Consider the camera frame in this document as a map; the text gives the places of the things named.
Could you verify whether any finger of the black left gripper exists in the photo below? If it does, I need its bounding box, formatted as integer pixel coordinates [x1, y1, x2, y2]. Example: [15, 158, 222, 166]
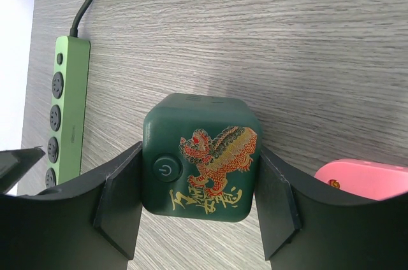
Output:
[1, 146, 45, 194]

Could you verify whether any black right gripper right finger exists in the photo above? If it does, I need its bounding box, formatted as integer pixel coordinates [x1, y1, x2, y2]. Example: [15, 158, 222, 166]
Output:
[255, 148, 407, 269]

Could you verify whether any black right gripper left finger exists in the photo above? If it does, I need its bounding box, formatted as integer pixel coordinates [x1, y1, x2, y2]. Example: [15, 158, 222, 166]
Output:
[1, 143, 142, 269]

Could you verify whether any green power strip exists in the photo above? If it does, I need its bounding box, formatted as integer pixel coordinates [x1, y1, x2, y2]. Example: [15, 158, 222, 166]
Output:
[45, 36, 91, 188]

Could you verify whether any pink plug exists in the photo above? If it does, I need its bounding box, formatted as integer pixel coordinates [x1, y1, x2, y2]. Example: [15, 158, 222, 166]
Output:
[314, 159, 407, 201]

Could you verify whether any dark green cube adapter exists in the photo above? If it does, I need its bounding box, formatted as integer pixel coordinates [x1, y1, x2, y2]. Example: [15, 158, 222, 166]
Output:
[142, 93, 263, 222]

